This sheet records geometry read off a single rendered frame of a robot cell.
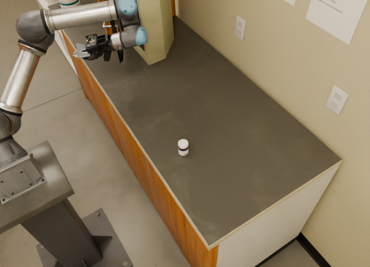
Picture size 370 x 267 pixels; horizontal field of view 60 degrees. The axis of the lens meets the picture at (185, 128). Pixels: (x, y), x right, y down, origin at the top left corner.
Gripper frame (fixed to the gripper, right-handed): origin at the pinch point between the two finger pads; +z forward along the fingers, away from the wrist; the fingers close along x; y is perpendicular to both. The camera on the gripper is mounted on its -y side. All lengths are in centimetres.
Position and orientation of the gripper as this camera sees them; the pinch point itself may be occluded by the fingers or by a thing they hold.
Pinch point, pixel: (76, 54)
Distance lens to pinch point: 163.4
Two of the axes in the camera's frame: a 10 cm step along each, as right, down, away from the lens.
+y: -2.3, -2.9, -9.3
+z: -9.7, 1.8, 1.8
